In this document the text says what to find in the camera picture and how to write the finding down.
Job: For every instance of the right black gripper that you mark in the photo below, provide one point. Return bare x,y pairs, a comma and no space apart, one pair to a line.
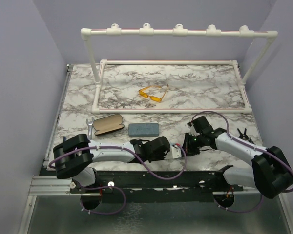
189,149

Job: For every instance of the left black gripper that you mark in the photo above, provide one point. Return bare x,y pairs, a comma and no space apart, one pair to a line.
161,157

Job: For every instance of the blue-grey glasses case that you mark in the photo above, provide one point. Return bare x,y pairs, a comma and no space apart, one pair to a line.
143,130

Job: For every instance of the black glasses case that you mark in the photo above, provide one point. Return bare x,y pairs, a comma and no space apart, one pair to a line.
108,124

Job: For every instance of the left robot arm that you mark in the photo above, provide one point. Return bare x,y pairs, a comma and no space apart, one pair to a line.
72,157

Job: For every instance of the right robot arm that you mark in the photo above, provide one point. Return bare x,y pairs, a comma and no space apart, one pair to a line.
269,172

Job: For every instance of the orange plastic sunglasses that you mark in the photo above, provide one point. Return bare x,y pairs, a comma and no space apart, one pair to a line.
153,98

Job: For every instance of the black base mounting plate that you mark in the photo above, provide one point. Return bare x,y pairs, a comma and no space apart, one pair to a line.
143,187

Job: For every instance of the black tool right edge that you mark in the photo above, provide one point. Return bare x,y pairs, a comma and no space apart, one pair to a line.
243,135

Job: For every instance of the silver wrench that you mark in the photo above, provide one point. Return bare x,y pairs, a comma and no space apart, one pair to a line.
90,127

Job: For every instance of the white PVC pipe rack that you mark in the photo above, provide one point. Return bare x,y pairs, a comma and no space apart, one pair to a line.
178,31

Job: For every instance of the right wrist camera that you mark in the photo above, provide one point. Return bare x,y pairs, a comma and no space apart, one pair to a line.
192,131

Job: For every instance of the aluminium extrusion rail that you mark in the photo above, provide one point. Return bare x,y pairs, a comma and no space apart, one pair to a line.
49,186

